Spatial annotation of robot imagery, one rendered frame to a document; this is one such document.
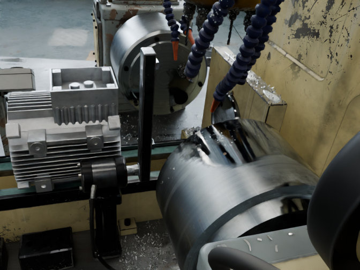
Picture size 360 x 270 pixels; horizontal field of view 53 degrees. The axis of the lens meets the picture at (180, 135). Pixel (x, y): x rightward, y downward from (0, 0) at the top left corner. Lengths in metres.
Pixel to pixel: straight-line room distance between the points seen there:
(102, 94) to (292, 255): 0.44
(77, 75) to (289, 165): 0.46
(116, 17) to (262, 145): 0.73
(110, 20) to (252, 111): 0.57
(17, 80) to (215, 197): 0.61
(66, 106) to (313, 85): 0.48
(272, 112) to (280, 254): 0.36
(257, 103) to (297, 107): 0.13
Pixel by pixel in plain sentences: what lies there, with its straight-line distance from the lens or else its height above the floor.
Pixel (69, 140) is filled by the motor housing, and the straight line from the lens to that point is 0.69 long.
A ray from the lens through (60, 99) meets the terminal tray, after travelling 0.68.
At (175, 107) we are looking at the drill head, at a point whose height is 0.94.
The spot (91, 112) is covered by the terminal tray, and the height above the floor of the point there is 1.10.
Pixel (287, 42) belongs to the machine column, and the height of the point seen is 1.20.
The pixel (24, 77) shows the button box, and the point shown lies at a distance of 0.93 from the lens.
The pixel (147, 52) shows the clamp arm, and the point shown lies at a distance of 0.56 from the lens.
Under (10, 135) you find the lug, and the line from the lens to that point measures 0.70.
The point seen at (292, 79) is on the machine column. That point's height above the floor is 1.14.
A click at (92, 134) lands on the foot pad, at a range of 0.68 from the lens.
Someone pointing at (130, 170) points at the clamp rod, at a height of 1.02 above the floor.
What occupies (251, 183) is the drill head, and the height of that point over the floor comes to 1.16.
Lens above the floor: 1.45
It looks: 34 degrees down
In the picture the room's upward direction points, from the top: 6 degrees clockwise
